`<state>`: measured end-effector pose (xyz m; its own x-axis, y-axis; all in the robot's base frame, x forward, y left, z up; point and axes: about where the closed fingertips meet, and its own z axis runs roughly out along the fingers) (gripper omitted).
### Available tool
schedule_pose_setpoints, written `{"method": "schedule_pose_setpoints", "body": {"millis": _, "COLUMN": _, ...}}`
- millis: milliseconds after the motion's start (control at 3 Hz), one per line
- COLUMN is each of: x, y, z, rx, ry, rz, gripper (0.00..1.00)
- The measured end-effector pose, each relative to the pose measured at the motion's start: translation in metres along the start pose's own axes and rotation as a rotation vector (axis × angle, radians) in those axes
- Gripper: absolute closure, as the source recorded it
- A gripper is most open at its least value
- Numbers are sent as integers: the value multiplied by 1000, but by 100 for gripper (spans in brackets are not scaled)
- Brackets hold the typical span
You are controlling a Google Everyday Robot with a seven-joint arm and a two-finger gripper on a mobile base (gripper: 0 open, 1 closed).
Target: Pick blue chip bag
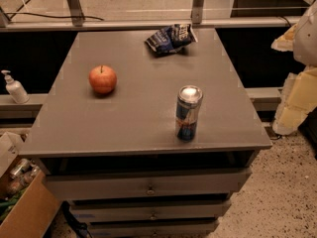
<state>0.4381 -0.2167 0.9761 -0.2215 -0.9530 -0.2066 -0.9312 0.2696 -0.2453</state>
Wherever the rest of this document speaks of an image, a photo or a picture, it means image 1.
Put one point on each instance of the red apple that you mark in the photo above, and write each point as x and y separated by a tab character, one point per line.
102	79

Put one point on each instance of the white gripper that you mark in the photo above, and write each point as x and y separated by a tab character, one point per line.
306	39

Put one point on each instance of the grey metal rail frame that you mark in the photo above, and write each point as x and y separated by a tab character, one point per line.
87	15

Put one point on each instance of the grey drawer cabinet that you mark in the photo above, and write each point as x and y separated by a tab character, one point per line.
115	158

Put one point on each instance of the blue chip bag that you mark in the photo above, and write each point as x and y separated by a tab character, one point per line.
171	39

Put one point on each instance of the white pump bottle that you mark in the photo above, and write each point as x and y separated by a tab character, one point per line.
15	88

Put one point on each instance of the cardboard box with cans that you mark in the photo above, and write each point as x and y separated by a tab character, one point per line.
33	213

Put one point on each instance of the blue silver energy drink can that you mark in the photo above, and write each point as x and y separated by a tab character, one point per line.
189	99

